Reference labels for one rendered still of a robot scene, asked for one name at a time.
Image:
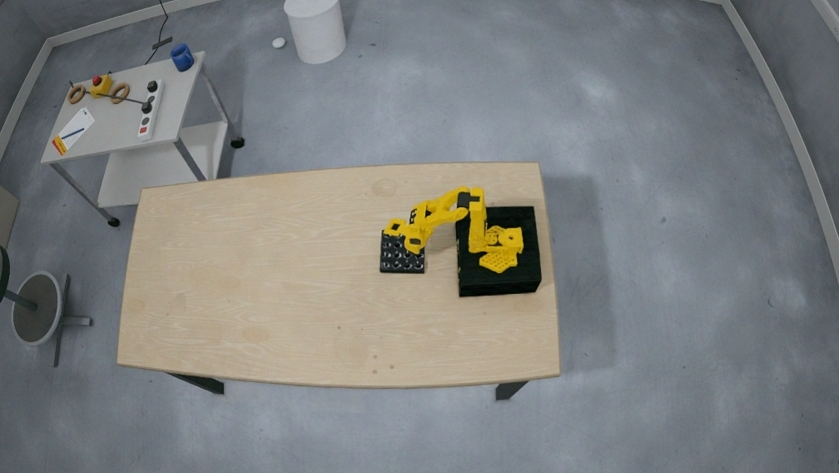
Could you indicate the black control panel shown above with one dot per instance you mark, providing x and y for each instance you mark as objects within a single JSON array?
[{"x": 393, "y": 251}]

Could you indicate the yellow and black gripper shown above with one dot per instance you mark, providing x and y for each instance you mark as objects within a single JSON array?
[{"x": 397, "y": 226}]

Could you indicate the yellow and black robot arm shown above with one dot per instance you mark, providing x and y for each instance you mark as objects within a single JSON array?
[{"x": 421, "y": 217}]

